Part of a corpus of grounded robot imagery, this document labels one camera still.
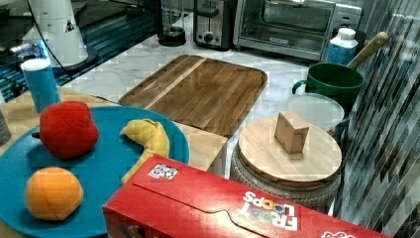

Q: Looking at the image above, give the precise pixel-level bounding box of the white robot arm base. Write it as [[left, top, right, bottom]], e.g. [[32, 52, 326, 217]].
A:
[[23, 0, 98, 70]]

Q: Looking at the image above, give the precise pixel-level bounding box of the wooden cutting board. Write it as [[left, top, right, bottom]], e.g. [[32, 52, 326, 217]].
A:
[[119, 55, 267, 138]]

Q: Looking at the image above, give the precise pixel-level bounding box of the yellow plush banana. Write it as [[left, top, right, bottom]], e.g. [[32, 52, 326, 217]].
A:
[[120, 119, 170, 183]]

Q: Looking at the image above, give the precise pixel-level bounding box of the round wooden lid with knob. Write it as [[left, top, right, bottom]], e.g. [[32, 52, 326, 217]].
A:
[[239, 110, 342, 187]]

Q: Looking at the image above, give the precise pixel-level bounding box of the red Froot Loops cereal box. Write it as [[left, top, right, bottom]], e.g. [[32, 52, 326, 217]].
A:
[[103, 156, 390, 238]]

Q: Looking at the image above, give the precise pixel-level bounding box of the silver toaster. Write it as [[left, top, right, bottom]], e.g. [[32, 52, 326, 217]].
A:
[[193, 0, 238, 51]]

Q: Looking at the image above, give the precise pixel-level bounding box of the clear plastic container lid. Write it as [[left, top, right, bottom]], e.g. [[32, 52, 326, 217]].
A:
[[285, 93, 345, 131]]

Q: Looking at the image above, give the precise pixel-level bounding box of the blue round plate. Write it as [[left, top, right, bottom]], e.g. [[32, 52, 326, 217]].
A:
[[0, 106, 189, 238]]

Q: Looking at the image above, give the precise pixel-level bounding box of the silver toaster oven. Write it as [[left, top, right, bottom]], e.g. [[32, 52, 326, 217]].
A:
[[233, 0, 362, 60]]

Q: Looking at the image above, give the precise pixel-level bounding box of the woven grey basket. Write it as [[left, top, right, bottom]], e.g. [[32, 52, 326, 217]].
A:
[[230, 145, 341, 213]]

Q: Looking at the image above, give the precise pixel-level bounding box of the red plush apple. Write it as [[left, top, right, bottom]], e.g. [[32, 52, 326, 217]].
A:
[[39, 101, 99, 160]]

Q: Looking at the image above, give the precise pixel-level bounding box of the white and blue bottle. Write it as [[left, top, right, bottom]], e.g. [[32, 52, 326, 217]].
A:
[[325, 28, 358, 65]]

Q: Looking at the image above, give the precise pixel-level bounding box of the orange plush fruit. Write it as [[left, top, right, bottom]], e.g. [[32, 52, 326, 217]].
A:
[[25, 167, 84, 221]]

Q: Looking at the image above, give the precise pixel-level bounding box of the blue cylindrical can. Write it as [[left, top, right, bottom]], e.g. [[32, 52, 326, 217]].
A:
[[21, 59, 60, 113]]

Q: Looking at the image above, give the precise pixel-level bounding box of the green pot with wooden handle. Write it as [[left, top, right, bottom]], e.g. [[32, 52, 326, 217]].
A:
[[291, 31, 390, 115]]

